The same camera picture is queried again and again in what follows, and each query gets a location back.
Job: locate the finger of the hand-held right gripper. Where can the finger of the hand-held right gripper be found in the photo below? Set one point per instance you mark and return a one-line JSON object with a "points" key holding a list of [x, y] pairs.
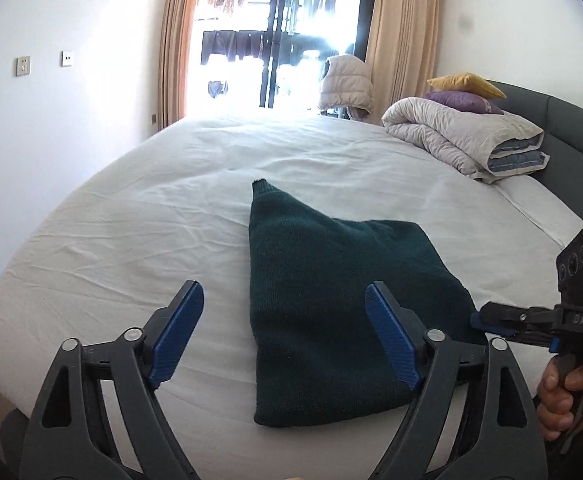
{"points": [[516, 332], [521, 315]]}

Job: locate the beige curtain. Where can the beige curtain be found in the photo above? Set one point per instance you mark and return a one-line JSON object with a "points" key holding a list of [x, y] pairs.
{"points": [[176, 35], [406, 35]]}

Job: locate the person's right hand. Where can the person's right hand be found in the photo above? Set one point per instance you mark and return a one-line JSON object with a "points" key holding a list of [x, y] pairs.
{"points": [[554, 400]]}

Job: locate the beige puffer jacket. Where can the beige puffer jacket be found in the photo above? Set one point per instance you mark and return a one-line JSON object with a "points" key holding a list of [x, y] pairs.
{"points": [[346, 82]]}

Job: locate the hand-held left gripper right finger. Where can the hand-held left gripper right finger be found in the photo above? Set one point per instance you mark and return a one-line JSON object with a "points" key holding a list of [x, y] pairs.
{"points": [[391, 340]]}

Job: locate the folded grey duvet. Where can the folded grey duvet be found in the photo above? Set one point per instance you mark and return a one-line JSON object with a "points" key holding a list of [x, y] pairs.
{"points": [[451, 130]]}

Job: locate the dark green knit sweater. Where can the dark green knit sweater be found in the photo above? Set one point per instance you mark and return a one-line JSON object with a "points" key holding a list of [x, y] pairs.
{"points": [[321, 285]]}

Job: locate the white bed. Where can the white bed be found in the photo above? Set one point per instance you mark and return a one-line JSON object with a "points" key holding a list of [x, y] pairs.
{"points": [[146, 210]]}

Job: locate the yellow pillow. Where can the yellow pillow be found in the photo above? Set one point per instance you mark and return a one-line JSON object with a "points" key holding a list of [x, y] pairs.
{"points": [[471, 83]]}

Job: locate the dark grey bed headboard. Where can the dark grey bed headboard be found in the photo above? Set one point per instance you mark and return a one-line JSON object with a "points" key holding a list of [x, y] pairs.
{"points": [[571, 135]]}

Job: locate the purple pillow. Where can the purple pillow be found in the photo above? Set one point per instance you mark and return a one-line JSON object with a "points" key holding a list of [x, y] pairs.
{"points": [[461, 102]]}

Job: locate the white wall socket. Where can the white wall socket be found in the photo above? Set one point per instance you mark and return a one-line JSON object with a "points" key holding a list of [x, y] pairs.
{"points": [[22, 66]]}

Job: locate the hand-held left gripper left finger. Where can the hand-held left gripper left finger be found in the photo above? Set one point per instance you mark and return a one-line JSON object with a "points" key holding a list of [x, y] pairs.
{"points": [[179, 335]]}

